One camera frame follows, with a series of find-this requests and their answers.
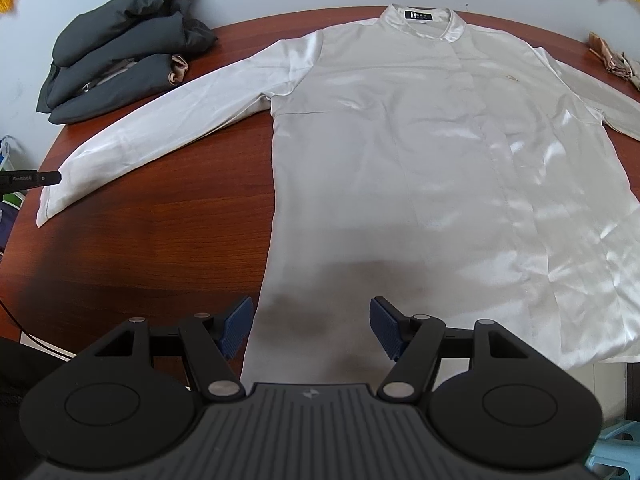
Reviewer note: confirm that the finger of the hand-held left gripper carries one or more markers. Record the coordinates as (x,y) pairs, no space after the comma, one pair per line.
(50,178)

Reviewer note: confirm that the light blue plastic stool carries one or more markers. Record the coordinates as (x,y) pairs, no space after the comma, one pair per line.
(615,452)

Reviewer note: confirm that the white satin shirt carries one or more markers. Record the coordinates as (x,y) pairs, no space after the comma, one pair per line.
(400,160)

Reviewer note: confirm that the shopping trolley with purple bag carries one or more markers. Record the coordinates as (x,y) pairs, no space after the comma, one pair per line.
(9,225)

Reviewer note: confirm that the beige patterned cloth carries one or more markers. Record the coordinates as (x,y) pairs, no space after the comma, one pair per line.
(617,60)

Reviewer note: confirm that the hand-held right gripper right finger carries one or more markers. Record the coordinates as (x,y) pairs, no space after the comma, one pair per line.
(387,327)

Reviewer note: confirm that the white metal stand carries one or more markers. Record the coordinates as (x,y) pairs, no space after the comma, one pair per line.
(5,152)

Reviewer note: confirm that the dark grey folded garment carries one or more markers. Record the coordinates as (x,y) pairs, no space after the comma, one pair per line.
(110,15)
(110,92)
(130,55)

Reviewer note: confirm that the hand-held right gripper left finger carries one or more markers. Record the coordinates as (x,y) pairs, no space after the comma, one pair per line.
(236,327)

